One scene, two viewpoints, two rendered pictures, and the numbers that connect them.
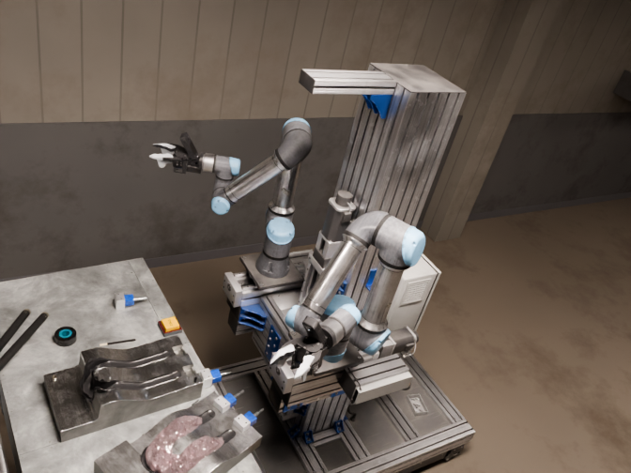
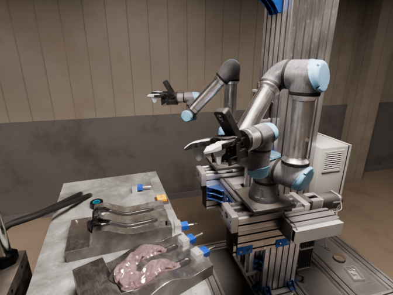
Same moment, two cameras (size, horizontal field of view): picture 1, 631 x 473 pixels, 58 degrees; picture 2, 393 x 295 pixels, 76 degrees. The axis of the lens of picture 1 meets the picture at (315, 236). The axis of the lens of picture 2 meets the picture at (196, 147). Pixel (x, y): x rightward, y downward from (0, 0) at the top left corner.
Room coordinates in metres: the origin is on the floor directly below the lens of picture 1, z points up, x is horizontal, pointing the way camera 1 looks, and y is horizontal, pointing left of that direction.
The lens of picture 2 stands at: (0.48, -0.25, 1.68)
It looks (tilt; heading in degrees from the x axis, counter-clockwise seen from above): 19 degrees down; 22
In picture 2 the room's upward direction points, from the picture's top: straight up
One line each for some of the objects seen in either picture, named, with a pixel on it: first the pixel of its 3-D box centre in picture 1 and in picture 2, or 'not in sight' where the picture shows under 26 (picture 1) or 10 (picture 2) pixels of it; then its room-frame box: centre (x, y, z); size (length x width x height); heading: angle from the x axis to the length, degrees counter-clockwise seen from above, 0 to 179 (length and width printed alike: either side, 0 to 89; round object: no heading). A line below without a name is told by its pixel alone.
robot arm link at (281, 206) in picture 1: (287, 180); (230, 101); (2.17, 0.18, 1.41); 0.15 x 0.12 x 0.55; 11
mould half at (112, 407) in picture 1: (125, 379); (120, 223); (1.38, 0.54, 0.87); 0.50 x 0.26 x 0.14; 130
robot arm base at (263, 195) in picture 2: not in sight; (264, 187); (1.64, -0.15, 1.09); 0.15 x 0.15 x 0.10
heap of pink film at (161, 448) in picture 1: (183, 442); (145, 262); (1.17, 0.25, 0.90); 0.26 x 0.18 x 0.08; 148
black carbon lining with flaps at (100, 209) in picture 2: (130, 371); (122, 216); (1.38, 0.52, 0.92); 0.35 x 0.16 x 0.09; 130
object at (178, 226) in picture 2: (217, 375); (186, 225); (1.55, 0.24, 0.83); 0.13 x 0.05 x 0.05; 126
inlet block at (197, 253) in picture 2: (251, 418); (205, 251); (1.37, 0.06, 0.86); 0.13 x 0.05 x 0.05; 148
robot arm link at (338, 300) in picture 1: (337, 314); (268, 165); (1.64, -0.16, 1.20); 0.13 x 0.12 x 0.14; 63
